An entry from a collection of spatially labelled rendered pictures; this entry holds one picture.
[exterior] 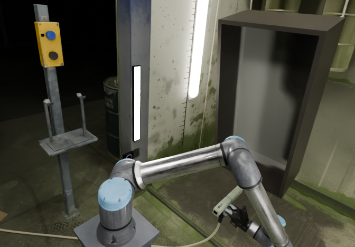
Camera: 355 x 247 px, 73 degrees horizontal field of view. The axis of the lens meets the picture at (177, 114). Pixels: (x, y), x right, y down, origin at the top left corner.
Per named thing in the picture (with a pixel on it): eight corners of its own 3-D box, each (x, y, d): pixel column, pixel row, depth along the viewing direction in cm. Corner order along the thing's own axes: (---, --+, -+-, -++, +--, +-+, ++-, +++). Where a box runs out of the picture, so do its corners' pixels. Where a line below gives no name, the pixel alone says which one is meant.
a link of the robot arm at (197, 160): (100, 181, 119) (250, 143, 108) (110, 160, 135) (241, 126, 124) (112, 203, 124) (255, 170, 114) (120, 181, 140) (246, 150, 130)
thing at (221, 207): (212, 234, 157) (219, 210, 146) (206, 229, 159) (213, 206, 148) (248, 196, 190) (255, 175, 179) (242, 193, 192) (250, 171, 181)
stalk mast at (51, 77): (72, 209, 209) (44, 5, 143) (75, 212, 206) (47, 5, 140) (65, 212, 205) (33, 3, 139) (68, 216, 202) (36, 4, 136)
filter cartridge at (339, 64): (322, 84, 215) (355, -21, 182) (295, 73, 247) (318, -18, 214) (354, 83, 224) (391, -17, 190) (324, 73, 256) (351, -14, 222)
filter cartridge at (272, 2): (282, 64, 284) (302, -14, 249) (288, 72, 252) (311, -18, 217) (251, 61, 291) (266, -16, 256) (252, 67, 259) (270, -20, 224)
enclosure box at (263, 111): (235, 142, 231) (246, 9, 166) (299, 171, 195) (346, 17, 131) (214, 162, 210) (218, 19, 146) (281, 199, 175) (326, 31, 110)
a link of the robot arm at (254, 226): (255, 231, 142) (262, 221, 148) (248, 226, 144) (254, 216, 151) (251, 240, 146) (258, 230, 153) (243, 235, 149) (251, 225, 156)
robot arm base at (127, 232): (110, 256, 107) (109, 240, 103) (89, 229, 118) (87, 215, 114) (143, 231, 120) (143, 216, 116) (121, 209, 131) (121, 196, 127)
